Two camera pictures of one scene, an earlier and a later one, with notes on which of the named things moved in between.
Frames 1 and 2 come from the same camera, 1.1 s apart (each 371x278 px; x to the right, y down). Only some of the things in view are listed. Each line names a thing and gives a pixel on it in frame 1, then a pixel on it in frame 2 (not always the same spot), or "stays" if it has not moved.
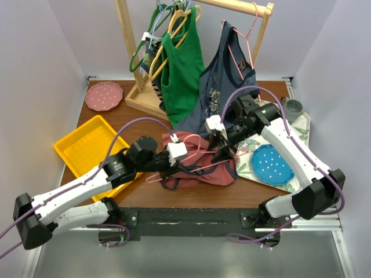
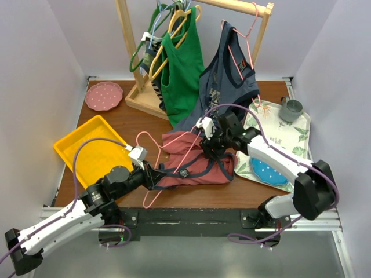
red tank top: (200, 169) stays
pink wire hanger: (200, 143) → (171, 176)
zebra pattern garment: (150, 64) stays
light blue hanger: (160, 9) stays
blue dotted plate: (269, 167) stays
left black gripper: (169, 168) → (151, 176)
